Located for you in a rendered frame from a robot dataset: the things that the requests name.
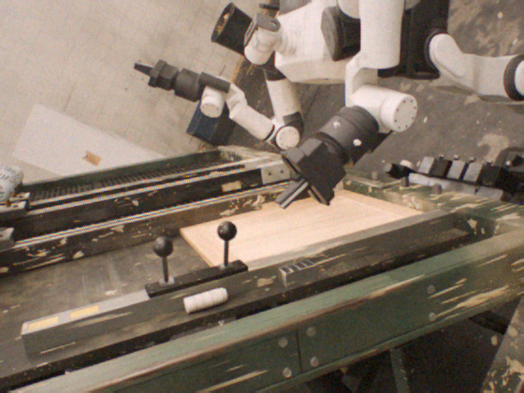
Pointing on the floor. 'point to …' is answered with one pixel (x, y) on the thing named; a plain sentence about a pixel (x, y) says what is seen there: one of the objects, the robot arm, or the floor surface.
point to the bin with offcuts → (232, 29)
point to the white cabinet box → (74, 144)
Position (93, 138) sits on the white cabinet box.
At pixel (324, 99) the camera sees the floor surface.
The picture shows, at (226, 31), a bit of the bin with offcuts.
